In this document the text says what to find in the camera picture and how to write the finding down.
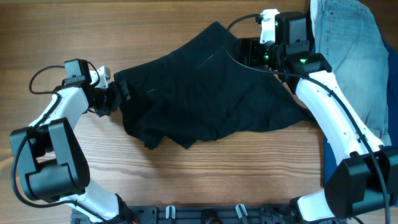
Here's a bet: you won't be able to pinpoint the light blue denim shorts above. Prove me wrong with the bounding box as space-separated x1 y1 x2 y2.
310 0 391 146

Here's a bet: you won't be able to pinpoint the blue cloth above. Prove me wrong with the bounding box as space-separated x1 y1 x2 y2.
323 41 397 184

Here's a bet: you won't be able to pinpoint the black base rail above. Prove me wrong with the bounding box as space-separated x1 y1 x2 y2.
70 203 299 224

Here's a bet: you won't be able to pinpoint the black shorts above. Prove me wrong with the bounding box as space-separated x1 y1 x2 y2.
112 22 312 150

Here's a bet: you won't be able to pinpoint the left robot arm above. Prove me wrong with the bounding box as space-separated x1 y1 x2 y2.
10 58 139 223

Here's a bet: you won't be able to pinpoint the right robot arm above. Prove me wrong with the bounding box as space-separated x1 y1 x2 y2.
240 9 397 223

